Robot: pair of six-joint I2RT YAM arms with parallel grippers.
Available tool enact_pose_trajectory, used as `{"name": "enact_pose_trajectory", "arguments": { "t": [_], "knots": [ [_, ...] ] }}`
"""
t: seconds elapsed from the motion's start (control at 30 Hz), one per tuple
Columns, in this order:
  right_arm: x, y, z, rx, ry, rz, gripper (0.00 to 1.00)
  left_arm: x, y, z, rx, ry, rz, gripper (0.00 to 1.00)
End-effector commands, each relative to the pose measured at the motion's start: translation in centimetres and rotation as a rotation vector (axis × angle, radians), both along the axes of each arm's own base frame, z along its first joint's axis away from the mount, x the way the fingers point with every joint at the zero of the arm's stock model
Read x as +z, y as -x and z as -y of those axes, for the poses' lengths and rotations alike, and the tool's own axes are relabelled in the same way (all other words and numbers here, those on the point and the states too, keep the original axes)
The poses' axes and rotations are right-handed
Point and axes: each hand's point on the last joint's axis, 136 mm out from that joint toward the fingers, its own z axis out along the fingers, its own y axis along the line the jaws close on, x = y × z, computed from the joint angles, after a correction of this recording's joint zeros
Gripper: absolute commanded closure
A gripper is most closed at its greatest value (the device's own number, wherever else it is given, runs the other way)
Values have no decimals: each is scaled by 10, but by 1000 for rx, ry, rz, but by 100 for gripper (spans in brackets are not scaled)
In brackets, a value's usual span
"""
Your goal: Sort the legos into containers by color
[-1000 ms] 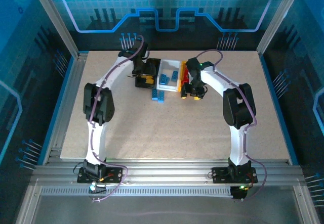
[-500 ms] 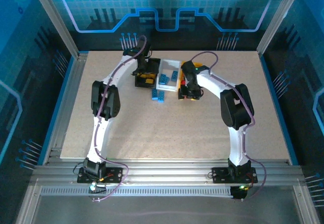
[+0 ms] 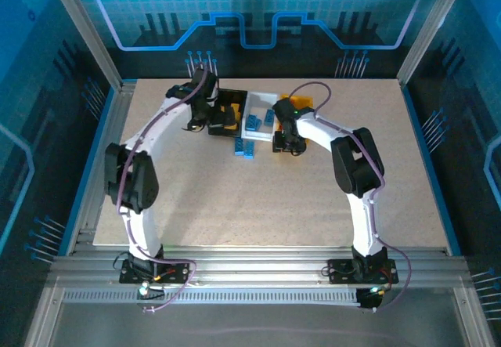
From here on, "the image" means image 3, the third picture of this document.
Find wide aluminium base rail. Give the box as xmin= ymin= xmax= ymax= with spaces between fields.
xmin=49 ymin=244 xmax=469 ymax=290

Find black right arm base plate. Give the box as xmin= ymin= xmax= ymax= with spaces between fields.
xmin=327 ymin=258 xmax=399 ymax=285

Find blue table edge strip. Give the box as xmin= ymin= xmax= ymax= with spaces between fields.
xmin=58 ymin=87 xmax=117 ymax=256
xmin=401 ymin=84 xmax=462 ymax=257

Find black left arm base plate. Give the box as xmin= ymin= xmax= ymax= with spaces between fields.
xmin=118 ymin=258 xmax=193 ymax=285

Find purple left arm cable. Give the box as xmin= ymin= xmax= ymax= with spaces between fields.
xmin=116 ymin=60 xmax=211 ymax=313

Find black plastic container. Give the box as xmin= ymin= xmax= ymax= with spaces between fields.
xmin=207 ymin=87 xmax=248 ymax=137

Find slotted grey cable duct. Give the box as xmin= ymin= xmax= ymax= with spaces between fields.
xmin=61 ymin=290 xmax=363 ymax=305

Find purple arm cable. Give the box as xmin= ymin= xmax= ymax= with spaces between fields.
xmin=116 ymin=60 xmax=211 ymax=313
xmin=290 ymin=81 xmax=412 ymax=313

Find yellow plastic container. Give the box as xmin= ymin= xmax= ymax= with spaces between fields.
xmin=272 ymin=94 xmax=315 ymax=153

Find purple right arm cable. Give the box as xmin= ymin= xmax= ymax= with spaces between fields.
xmin=290 ymin=81 xmax=412 ymax=313

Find aluminium side rail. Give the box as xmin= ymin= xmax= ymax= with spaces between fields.
xmin=64 ymin=79 xmax=138 ymax=256

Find white plastic container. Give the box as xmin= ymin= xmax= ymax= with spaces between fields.
xmin=240 ymin=91 xmax=278 ymax=143

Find aluminium frame post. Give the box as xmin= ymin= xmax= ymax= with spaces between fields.
xmin=395 ymin=0 xmax=474 ymax=86
xmin=43 ymin=0 xmax=127 ymax=89

